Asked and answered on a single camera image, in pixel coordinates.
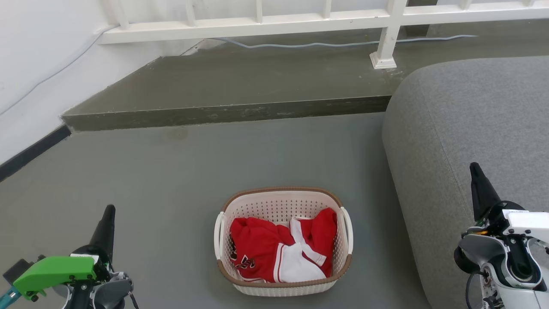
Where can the grey fabric sofa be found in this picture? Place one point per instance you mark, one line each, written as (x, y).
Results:
(472, 120)

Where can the white plastic laundry basket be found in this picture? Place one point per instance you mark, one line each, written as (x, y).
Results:
(279, 205)

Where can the red printed jersey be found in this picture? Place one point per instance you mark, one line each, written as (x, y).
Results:
(257, 242)

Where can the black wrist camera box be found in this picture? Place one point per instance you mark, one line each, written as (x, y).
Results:
(17, 269)

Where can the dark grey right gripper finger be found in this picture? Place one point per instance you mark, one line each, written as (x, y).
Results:
(482, 193)

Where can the raised concrete step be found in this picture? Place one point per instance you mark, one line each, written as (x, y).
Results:
(257, 81)

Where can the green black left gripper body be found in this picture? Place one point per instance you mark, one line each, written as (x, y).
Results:
(55, 270)

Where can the white metal railing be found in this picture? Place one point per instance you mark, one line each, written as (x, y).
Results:
(257, 26)

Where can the teal connector piece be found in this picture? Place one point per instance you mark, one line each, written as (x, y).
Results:
(6, 296)

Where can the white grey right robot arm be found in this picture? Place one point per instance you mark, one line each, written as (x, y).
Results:
(480, 251)

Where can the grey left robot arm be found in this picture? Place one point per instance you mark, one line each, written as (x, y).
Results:
(109, 294)

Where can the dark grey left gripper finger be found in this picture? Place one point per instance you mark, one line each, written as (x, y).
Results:
(105, 229)

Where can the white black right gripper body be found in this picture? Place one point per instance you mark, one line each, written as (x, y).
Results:
(527, 223)

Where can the red white sports shorts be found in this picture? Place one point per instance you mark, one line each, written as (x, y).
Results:
(300, 266)

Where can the black baseboard strip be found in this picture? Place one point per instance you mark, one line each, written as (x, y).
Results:
(34, 150)

